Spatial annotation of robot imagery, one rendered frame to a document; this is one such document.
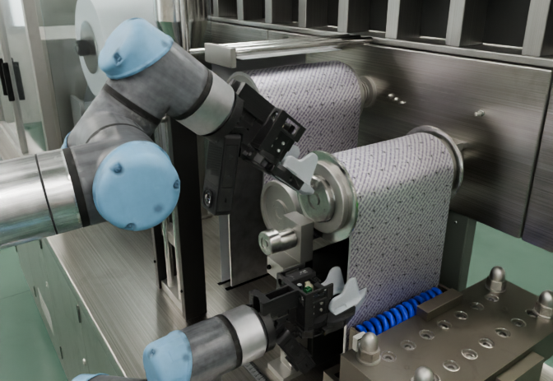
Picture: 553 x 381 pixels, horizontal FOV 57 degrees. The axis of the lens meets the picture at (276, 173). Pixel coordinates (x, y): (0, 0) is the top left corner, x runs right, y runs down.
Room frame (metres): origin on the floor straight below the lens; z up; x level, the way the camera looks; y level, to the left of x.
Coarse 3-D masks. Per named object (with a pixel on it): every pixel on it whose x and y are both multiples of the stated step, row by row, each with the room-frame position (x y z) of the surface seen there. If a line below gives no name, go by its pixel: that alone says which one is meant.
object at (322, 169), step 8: (320, 168) 0.73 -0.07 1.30; (328, 168) 0.72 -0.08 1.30; (328, 176) 0.71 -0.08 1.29; (336, 176) 0.70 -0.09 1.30; (336, 184) 0.70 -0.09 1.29; (336, 192) 0.70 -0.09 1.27; (344, 192) 0.69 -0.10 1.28; (336, 200) 0.69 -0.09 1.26; (344, 200) 0.68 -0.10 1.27; (336, 208) 0.69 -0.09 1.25; (344, 208) 0.68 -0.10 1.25; (336, 216) 0.69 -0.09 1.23; (344, 216) 0.68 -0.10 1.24; (320, 224) 0.72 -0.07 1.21; (328, 224) 0.71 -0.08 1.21; (336, 224) 0.69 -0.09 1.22; (328, 232) 0.71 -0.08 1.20
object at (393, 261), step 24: (408, 216) 0.76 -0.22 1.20; (432, 216) 0.79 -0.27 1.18; (360, 240) 0.70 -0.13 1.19; (384, 240) 0.73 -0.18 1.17; (408, 240) 0.76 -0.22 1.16; (432, 240) 0.80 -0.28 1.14; (360, 264) 0.70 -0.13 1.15; (384, 264) 0.73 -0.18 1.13; (408, 264) 0.76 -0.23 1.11; (432, 264) 0.80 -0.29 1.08; (360, 288) 0.70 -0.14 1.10; (384, 288) 0.73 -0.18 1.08; (408, 288) 0.77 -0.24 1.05; (360, 312) 0.70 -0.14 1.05
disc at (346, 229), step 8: (320, 152) 0.74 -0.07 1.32; (320, 160) 0.74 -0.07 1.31; (328, 160) 0.73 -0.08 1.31; (336, 160) 0.71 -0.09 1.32; (336, 168) 0.71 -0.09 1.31; (344, 168) 0.70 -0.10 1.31; (344, 176) 0.70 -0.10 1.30; (344, 184) 0.70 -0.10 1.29; (352, 184) 0.68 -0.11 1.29; (352, 192) 0.68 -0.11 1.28; (352, 200) 0.68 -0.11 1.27; (352, 208) 0.68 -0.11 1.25; (352, 216) 0.68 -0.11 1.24; (344, 224) 0.69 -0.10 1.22; (352, 224) 0.68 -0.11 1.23; (320, 232) 0.74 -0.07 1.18; (336, 232) 0.71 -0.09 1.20; (344, 232) 0.69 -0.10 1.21; (336, 240) 0.71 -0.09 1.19
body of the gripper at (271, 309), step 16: (304, 272) 0.66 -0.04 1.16; (288, 288) 0.62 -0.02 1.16; (304, 288) 0.62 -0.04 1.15; (320, 288) 0.61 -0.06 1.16; (256, 304) 0.60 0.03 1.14; (272, 304) 0.58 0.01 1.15; (288, 304) 0.60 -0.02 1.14; (304, 304) 0.59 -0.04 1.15; (320, 304) 0.62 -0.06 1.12; (272, 320) 0.59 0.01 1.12; (288, 320) 0.60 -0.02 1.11; (304, 320) 0.59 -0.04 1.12; (320, 320) 0.61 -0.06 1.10; (272, 336) 0.56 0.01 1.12; (304, 336) 0.60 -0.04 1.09
